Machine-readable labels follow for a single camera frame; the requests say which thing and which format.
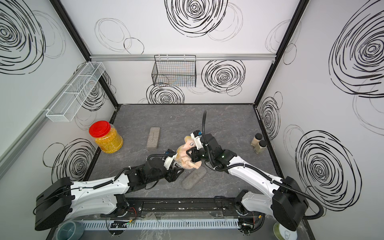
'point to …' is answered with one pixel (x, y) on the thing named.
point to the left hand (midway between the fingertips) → (181, 168)
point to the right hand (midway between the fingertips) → (187, 153)
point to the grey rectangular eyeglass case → (153, 138)
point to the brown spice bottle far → (256, 139)
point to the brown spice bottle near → (261, 146)
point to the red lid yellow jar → (106, 136)
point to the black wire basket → (175, 71)
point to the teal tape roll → (71, 230)
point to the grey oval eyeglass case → (193, 177)
